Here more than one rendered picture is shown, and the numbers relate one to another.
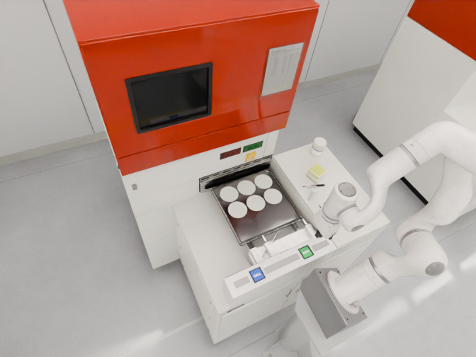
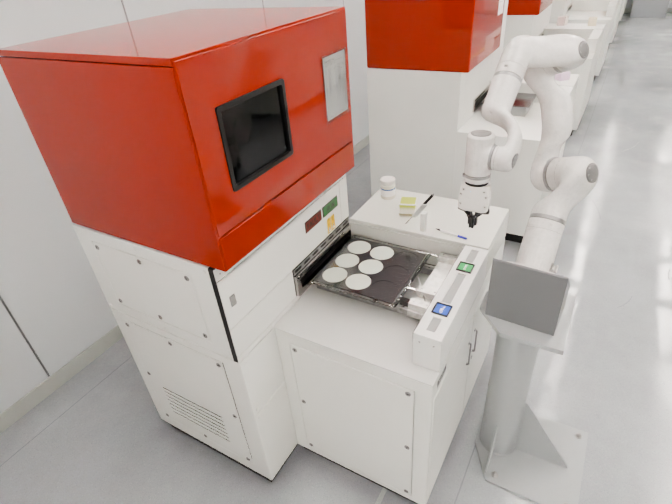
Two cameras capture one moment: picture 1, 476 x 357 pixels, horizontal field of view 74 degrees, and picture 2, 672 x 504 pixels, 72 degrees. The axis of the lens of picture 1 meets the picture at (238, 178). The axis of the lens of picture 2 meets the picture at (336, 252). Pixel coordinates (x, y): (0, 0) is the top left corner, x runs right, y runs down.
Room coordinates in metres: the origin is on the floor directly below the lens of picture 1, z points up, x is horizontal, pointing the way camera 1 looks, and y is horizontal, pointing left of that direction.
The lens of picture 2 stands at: (-0.40, 0.64, 2.01)
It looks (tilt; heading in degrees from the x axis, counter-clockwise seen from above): 34 degrees down; 336
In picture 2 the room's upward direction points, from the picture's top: 5 degrees counter-clockwise
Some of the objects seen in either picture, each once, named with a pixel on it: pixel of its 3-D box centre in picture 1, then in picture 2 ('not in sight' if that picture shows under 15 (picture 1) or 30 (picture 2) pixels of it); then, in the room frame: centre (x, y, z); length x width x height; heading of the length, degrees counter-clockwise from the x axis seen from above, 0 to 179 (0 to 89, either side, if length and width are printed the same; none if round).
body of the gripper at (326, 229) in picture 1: (328, 220); (475, 193); (0.65, -0.37, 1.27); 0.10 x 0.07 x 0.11; 33
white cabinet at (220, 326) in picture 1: (264, 252); (402, 348); (0.88, -0.24, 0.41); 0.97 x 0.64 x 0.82; 123
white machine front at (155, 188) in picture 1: (206, 168); (295, 254); (1.01, 0.17, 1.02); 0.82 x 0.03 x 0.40; 123
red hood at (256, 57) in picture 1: (180, 47); (205, 118); (1.28, 0.34, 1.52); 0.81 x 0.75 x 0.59; 123
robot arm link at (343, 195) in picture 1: (341, 200); (480, 153); (0.65, -0.37, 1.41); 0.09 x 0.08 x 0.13; 27
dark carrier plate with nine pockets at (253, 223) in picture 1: (255, 202); (370, 267); (0.93, -0.11, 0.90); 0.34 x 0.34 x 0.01; 33
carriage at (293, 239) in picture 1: (282, 246); (435, 287); (0.72, -0.27, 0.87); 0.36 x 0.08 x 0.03; 123
